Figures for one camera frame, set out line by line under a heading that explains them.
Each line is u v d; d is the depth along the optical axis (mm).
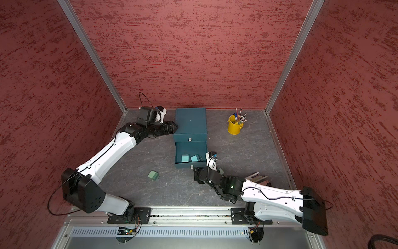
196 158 834
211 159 670
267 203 472
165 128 710
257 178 844
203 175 557
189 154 849
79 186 402
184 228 714
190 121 856
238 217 737
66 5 701
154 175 852
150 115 620
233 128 1027
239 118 1033
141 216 742
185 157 838
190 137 825
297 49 855
